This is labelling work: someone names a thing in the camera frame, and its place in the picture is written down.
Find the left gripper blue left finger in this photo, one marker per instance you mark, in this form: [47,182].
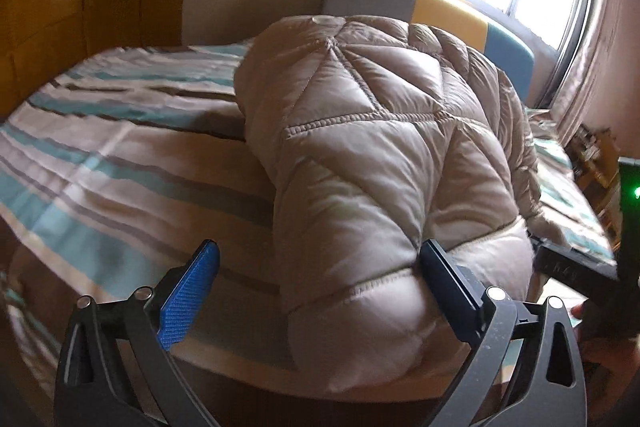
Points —
[92,387]

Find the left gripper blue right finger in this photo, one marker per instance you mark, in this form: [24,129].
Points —
[547,387]

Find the beige quilted down jacket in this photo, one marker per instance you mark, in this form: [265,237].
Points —
[377,136]

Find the person's right hand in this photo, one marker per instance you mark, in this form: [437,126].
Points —
[619,359]

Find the wooden side table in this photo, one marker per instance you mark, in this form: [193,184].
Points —
[595,154]

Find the right floral curtain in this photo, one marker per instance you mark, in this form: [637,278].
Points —
[601,86]

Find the striped bed cover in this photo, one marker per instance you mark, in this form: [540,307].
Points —
[113,172]

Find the grey yellow blue headboard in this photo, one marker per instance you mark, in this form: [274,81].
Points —
[500,45]

